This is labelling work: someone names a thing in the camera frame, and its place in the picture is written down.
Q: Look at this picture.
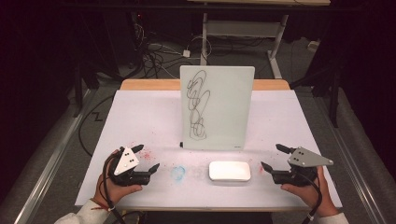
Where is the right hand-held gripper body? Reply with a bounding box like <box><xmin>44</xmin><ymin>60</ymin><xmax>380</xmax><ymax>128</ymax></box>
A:
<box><xmin>270</xmin><ymin>147</ymin><xmax>334</xmax><ymax>188</ymax></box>

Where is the white metal desk frame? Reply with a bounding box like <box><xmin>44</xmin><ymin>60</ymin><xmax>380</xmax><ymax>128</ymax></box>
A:
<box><xmin>186</xmin><ymin>0</ymin><xmax>332</xmax><ymax>79</ymax></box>

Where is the white paper table cover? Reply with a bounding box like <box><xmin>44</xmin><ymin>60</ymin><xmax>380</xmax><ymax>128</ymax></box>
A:
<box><xmin>74</xmin><ymin>89</ymin><xmax>343</xmax><ymax>209</ymax></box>

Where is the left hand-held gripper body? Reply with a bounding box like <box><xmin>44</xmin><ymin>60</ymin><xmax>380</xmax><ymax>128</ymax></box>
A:
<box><xmin>106</xmin><ymin>146</ymin><xmax>153</xmax><ymax>188</ymax></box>

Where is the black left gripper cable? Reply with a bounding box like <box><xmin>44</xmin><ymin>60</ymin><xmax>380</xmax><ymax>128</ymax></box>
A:
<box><xmin>102</xmin><ymin>151</ymin><xmax>128</xmax><ymax>224</ymax></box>

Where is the scribbled white whiteboard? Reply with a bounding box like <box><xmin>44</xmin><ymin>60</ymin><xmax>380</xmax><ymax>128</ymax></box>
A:
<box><xmin>179</xmin><ymin>64</ymin><xmax>257</xmax><ymax>152</ymax></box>

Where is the white floor socket block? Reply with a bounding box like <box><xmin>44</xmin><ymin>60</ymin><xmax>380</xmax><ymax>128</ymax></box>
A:
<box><xmin>306</xmin><ymin>39</ymin><xmax>322</xmax><ymax>53</ymax></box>

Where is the person's right hand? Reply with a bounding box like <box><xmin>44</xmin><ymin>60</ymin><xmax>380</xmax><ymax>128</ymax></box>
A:
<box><xmin>280</xmin><ymin>165</ymin><xmax>339</xmax><ymax>218</ymax></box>

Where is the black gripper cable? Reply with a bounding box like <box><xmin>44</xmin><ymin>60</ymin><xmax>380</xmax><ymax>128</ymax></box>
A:
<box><xmin>102</xmin><ymin>151</ymin><xmax>128</xmax><ymax>224</ymax></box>
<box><xmin>297</xmin><ymin>172</ymin><xmax>323</xmax><ymax>224</ymax></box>

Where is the person's left hand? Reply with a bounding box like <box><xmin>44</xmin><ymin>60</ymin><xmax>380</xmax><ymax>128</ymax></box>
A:
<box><xmin>92</xmin><ymin>148</ymin><xmax>144</xmax><ymax>213</ymax></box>

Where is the long black floor cable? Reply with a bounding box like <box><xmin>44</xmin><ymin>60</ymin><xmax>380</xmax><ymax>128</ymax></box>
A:
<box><xmin>78</xmin><ymin>93</ymin><xmax>116</xmax><ymax>158</ymax></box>

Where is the red string bracelet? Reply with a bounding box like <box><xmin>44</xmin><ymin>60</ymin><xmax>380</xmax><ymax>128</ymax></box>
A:
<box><xmin>90</xmin><ymin>198</ymin><xmax>112</xmax><ymax>212</ymax></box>

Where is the tangle of black floor cables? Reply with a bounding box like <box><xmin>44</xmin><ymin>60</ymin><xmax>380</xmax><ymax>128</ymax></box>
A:
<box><xmin>129</xmin><ymin>12</ymin><xmax>216</xmax><ymax>79</ymax></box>

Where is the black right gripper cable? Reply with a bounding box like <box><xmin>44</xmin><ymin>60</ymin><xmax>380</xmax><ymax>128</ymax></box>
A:
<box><xmin>297</xmin><ymin>172</ymin><xmax>323</xmax><ymax>224</ymax></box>

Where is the white whiteboard eraser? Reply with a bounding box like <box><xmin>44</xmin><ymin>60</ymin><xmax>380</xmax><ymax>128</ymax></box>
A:
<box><xmin>207</xmin><ymin>160</ymin><xmax>252</xmax><ymax>183</ymax></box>

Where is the grey metal floor rail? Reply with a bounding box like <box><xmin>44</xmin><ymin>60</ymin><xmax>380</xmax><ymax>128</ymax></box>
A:
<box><xmin>12</xmin><ymin>88</ymin><xmax>98</xmax><ymax>224</ymax></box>
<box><xmin>312</xmin><ymin>90</ymin><xmax>396</xmax><ymax>224</ymax></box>

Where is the black stand leg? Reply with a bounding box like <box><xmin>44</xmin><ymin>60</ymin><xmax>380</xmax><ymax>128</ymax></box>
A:
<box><xmin>289</xmin><ymin>60</ymin><xmax>342</xmax><ymax>129</ymax></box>
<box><xmin>72</xmin><ymin>60</ymin><xmax>86</xmax><ymax>119</ymax></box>

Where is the wooden table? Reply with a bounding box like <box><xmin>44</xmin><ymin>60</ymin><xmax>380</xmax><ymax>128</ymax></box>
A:
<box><xmin>75</xmin><ymin>78</ymin><xmax>343</xmax><ymax>214</ymax></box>

